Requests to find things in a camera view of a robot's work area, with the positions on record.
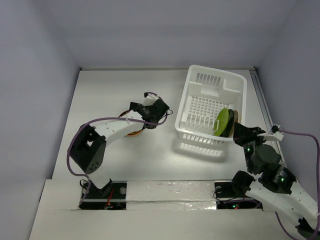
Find foil covered front panel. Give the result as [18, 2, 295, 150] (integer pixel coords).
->
[125, 180, 217, 211]

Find brown yellow patterned plate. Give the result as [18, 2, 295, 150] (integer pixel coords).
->
[118, 110, 144, 138]

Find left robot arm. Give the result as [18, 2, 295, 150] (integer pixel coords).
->
[66, 92, 171, 202]

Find black plate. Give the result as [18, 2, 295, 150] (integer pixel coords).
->
[220, 109, 234, 138]

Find aluminium rail right side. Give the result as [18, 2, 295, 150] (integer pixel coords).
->
[250, 69, 272, 124]

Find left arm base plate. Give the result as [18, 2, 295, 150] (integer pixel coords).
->
[79, 180, 127, 210]

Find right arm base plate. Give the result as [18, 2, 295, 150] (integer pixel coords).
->
[213, 181, 263, 210]

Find cream floral plate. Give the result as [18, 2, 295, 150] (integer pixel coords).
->
[229, 110, 240, 138]

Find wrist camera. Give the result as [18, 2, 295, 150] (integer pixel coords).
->
[257, 124, 284, 142]
[142, 92, 161, 106]

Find white plastic dish rack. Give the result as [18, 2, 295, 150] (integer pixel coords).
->
[174, 65, 247, 146]

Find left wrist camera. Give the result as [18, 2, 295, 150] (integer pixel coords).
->
[142, 92, 161, 106]

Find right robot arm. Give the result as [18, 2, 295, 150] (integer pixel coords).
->
[230, 123, 320, 240]

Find green plate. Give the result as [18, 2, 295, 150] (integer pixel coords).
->
[213, 108, 230, 137]

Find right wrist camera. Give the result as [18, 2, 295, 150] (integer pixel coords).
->
[257, 124, 284, 142]

